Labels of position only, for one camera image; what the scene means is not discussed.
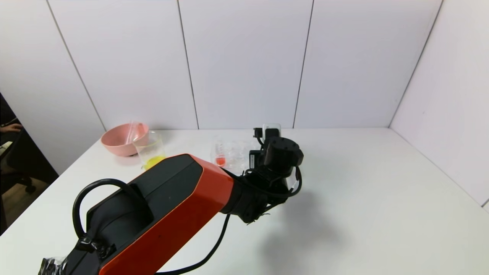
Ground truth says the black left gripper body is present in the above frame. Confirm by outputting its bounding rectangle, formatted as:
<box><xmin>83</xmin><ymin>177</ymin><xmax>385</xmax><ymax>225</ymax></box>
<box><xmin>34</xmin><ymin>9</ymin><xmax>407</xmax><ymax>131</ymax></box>
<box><xmin>249</xmin><ymin>150</ymin><xmax>266</xmax><ymax>169</ymax></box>

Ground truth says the test tube with yellow pigment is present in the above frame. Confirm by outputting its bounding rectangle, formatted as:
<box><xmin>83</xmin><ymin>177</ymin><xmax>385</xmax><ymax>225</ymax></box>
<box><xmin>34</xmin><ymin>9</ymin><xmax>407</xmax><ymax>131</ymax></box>
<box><xmin>125</xmin><ymin>121</ymin><xmax>140</xmax><ymax>145</ymax></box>

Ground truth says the clear plastic test tube rack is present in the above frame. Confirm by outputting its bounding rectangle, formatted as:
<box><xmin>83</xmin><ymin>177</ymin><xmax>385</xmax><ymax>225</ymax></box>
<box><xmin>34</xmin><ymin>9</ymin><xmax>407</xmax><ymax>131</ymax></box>
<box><xmin>210</xmin><ymin>138</ymin><xmax>256</xmax><ymax>176</ymax></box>

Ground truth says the test tube with red pigment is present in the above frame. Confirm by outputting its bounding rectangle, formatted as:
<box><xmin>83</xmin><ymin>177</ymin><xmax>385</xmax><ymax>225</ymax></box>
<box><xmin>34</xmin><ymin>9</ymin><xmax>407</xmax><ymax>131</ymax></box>
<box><xmin>215</xmin><ymin>137</ymin><xmax>226</xmax><ymax>167</ymax></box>

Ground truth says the clear glass beaker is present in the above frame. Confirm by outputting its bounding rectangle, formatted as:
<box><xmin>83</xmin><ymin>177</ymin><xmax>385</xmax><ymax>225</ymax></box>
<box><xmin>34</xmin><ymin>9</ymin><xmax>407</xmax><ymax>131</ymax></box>
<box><xmin>134</xmin><ymin>131</ymin><xmax>167</xmax><ymax>170</ymax></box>

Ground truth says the pink bowl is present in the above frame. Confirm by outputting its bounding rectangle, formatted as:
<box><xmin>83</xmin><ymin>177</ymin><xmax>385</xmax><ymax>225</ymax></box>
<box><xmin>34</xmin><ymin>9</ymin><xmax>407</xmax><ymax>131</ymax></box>
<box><xmin>101</xmin><ymin>122</ymin><xmax>149</xmax><ymax>157</ymax></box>

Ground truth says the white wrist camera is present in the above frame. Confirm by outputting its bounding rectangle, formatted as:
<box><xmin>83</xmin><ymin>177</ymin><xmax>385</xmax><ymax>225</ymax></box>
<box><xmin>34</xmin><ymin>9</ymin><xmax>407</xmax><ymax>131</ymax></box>
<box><xmin>253</xmin><ymin>123</ymin><xmax>282</xmax><ymax>139</ymax></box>

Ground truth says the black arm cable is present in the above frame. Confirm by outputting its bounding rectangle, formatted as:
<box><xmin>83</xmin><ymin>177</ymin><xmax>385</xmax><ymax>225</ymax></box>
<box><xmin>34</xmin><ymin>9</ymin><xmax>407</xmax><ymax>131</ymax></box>
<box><xmin>73</xmin><ymin>166</ymin><xmax>302</xmax><ymax>275</ymax></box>

